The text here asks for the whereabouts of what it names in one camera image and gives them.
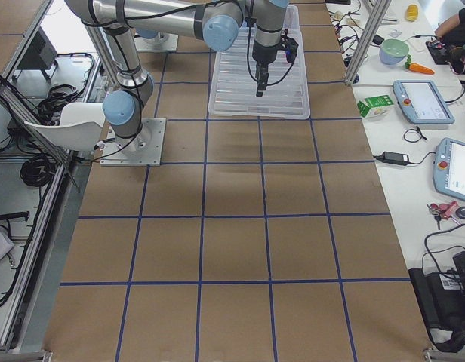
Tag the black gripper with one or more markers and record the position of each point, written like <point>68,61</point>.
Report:
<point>264,53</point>

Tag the clear plastic storage box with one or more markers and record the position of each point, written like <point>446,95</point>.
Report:
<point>291,17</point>

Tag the green white carton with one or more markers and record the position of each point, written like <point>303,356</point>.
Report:
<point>376,106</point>

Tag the green bowl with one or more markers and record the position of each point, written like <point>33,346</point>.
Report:
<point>393,51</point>

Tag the toy carrot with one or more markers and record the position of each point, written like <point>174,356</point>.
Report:
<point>416,67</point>

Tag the black power adapter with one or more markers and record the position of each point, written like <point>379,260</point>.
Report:
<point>400,159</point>

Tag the toy corn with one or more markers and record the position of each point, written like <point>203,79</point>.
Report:
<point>411,13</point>

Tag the teach pendant upper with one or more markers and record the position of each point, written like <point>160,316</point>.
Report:
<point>421,103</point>

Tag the teach pendant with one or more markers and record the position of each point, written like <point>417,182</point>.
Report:
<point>421,103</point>
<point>449,168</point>

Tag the white chair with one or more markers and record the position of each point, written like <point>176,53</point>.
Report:
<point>80,127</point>

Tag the teach pendant lower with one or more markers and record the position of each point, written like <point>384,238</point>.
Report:
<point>449,168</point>

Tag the red key bundle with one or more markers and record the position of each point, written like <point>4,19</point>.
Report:
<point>442,211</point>

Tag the black laptop bag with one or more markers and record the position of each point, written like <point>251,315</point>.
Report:
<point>441,298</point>

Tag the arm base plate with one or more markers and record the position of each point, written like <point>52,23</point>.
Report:
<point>161,43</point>
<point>145,149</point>

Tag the aluminium frame post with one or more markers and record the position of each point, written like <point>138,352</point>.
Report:
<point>370,30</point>

